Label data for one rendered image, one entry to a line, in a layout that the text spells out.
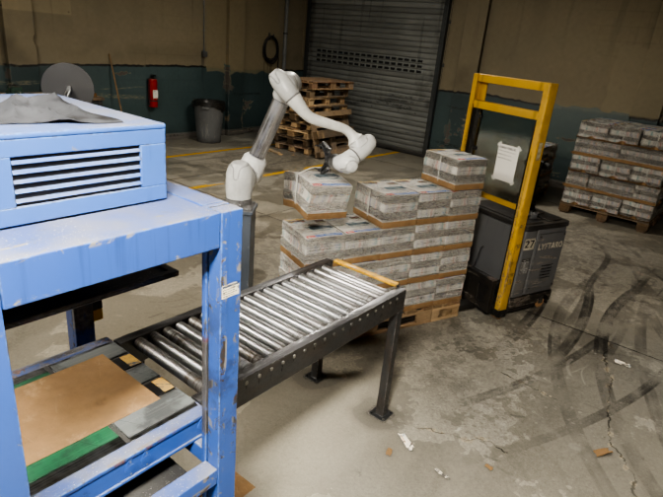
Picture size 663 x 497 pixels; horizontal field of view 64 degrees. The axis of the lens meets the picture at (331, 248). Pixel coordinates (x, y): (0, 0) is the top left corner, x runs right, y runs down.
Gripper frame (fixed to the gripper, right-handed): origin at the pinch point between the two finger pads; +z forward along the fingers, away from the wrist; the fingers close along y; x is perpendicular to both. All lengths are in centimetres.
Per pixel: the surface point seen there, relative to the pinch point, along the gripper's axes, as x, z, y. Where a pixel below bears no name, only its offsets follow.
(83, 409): -154, -126, 64
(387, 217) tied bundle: 48, -16, 39
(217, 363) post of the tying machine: -122, -160, 37
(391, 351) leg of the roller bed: 2, -90, 94
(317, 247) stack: -4, -14, 55
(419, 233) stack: 80, -14, 53
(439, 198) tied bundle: 91, -18, 28
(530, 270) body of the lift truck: 190, -29, 90
